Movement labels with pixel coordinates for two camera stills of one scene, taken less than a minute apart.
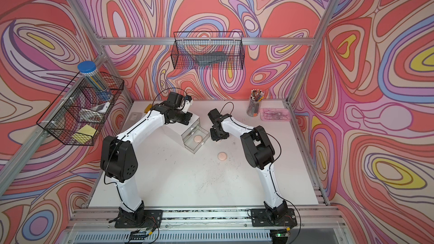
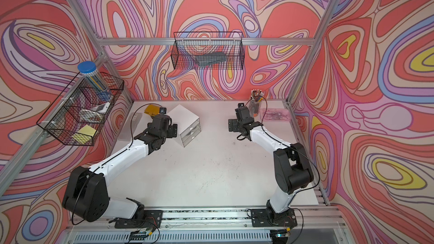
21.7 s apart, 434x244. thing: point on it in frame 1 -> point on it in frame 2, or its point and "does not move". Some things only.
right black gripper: (215, 137) -> (233, 125)
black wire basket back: (211, 50) does not move
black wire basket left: (77, 113) does not move
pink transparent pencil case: (275, 114) does not move
